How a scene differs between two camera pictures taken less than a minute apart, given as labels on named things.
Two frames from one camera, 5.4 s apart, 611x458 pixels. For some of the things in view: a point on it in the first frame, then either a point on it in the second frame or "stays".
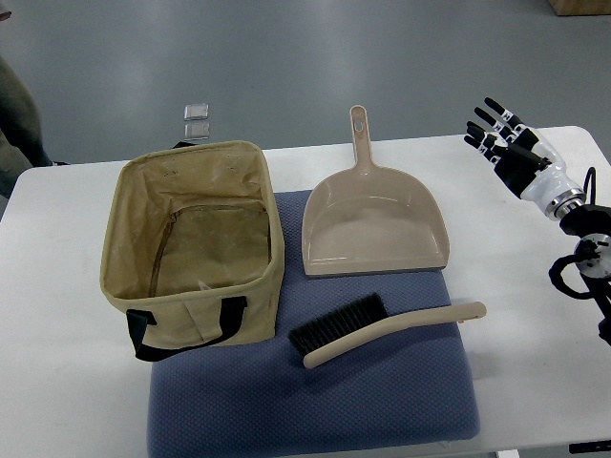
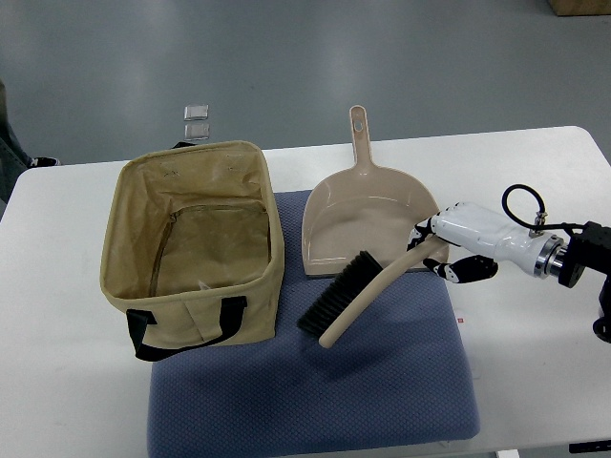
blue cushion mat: (259, 399) stays
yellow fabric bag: (193, 248) stays
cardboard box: (579, 8) stays
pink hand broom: (366, 320) -> (359, 283)
